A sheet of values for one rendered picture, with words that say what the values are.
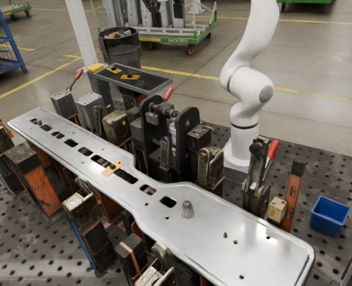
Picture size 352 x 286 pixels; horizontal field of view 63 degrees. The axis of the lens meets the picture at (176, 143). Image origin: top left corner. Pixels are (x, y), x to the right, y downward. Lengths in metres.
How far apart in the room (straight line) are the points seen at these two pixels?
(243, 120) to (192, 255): 0.61
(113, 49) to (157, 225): 2.94
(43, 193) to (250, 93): 0.91
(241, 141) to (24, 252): 0.98
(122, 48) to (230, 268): 3.09
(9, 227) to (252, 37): 1.25
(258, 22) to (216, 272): 0.79
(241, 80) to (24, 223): 1.08
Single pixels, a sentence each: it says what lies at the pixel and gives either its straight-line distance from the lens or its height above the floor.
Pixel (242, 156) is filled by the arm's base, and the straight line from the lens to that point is 1.30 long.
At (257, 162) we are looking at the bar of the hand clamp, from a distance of 0.78.
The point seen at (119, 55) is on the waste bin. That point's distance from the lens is 3.61.
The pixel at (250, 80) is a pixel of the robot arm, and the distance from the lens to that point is 1.07.
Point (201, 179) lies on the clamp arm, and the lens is 0.93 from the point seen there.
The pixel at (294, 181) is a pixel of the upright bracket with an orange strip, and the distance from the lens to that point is 0.76.
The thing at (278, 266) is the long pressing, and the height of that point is 1.00.
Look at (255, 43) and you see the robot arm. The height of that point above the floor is 1.30.
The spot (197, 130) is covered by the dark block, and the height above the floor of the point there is 1.12.
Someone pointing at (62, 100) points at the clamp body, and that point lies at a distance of 1.51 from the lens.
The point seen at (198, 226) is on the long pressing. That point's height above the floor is 1.00.
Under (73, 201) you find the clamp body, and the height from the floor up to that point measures 1.04.
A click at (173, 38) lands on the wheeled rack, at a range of 4.75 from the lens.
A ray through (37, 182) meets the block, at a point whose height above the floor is 0.91.
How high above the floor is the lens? 1.66
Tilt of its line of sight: 37 degrees down
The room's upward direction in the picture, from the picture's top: 7 degrees counter-clockwise
